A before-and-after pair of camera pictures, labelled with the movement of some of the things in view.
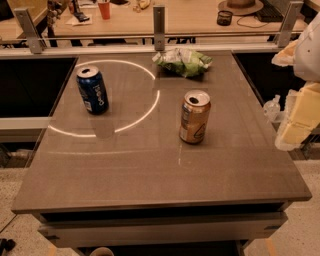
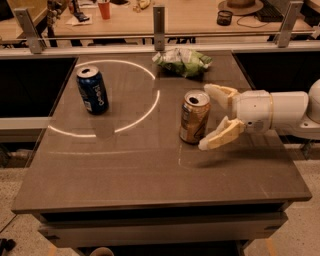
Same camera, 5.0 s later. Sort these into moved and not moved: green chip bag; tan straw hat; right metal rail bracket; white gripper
Moved: white gripper
Not moved: right metal rail bracket; tan straw hat; green chip bag
